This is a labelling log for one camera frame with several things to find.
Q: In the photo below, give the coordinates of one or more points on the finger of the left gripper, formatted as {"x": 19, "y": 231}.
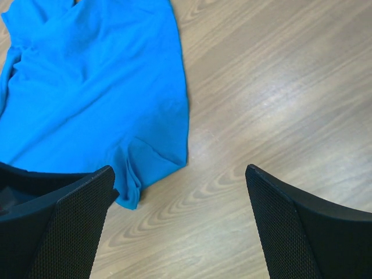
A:
{"x": 30, "y": 183}

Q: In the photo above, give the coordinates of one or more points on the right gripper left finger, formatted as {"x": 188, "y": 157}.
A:
{"x": 55, "y": 235}

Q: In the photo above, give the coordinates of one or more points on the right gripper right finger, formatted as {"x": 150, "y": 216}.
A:
{"x": 304, "y": 236}

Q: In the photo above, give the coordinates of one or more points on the blue t shirt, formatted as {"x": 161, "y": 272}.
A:
{"x": 87, "y": 84}

